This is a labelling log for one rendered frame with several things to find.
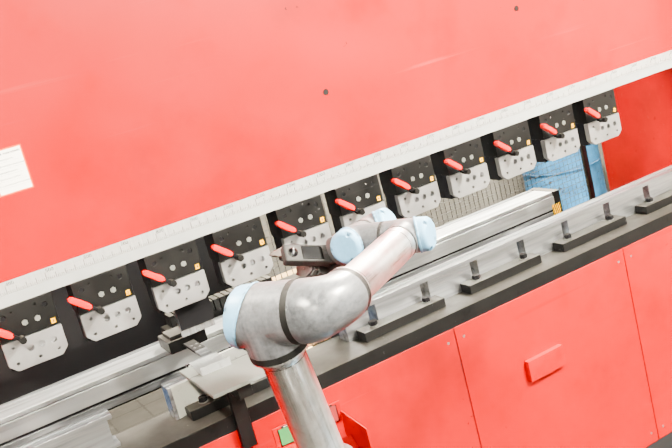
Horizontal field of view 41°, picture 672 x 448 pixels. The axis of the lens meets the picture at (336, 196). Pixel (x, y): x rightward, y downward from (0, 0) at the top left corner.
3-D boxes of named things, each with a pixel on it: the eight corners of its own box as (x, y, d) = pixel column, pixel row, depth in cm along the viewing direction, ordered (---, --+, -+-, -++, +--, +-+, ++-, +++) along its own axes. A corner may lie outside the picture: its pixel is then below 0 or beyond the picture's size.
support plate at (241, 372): (214, 399, 225) (212, 395, 225) (180, 374, 248) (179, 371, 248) (277, 371, 233) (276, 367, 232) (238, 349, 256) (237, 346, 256)
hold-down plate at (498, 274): (471, 294, 285) (469, 286, 285) (461, 292, 290) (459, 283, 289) (542, 262, 298) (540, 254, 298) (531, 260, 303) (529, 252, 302)
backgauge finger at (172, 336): (188, 366, 254) (183, 350, 253) (160, 347, 276) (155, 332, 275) (226, 350, 259) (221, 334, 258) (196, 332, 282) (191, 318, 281)
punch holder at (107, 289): (89, 344, 233) (69, 284, 229) (81, 337, 240) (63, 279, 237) (143, 322, 239) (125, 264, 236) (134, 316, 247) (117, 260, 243)
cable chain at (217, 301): (172, 328, 287) (169, 317, 286) (166, 325, 292) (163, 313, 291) (274, 287, 303) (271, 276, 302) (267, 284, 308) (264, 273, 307)
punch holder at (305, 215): (290, 264, 259) (275, 210, 255) (278, 261, 266) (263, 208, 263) (334, 247, 265) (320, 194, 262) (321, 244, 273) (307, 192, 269)
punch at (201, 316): (183, 338, 248) (174, 306, 247) (181, 337, 250) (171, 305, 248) (216, 325, 253) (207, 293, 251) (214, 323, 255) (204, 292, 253)
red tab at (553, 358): (532, 382, 288) (528, 362, 287) (528, 380, 290) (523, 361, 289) (566, 364, 295) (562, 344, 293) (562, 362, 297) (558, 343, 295)
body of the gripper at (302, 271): (318, 289, 217) (356, 268, 211) (295, 282, 210) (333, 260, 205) (312, 261, 220) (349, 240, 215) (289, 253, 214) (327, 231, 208)
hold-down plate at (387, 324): (366, 342, 268) (364, 333, 267) (357, 339, 273) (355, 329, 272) (446, 306, 281) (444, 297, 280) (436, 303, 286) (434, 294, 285)
